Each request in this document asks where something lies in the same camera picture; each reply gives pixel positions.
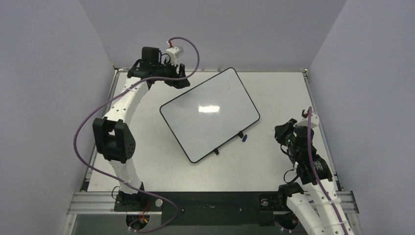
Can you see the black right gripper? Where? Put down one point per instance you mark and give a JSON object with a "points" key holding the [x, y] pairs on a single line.
{"points": [[282, 132]]}

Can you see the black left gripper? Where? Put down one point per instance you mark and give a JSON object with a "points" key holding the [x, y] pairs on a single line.
{"points": [[181, 74]]}

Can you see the black framed whiteboard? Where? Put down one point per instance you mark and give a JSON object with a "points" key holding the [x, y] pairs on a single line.
{"points": [[210, 114]]}

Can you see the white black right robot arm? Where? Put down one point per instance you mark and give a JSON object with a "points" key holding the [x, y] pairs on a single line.
{"points": [[314, 200]]}

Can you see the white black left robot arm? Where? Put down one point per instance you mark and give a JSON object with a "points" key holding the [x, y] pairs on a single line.
{"points": [[113, 138]]}

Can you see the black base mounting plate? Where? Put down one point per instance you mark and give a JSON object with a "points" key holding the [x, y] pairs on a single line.
{"points": [[266, 208]]}

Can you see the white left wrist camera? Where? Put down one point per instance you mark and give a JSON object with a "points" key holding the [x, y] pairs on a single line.
{"points": [[174, 53]]}

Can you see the aluminium front frame rail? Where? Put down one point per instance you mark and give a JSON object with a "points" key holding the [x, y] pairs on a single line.
{"points": [[103, 203]]}

